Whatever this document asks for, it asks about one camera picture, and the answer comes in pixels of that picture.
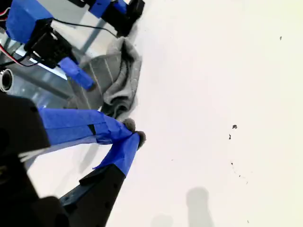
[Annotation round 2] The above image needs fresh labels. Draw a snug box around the grey striped towel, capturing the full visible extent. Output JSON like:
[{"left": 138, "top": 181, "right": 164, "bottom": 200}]
[{"left": 66, "top": 36, "right": 147, "bottom": 148}]

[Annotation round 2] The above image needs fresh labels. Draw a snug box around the red white servo wire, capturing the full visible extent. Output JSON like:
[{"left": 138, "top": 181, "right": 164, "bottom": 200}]
[{"left": 0, "top": 44, "right": 40, "bottom": 67}]

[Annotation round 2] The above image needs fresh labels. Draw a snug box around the black camera cable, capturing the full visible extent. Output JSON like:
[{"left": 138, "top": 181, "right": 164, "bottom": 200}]
[{"left": 52, "top": 18, "right": 118, "bottom": 38}]

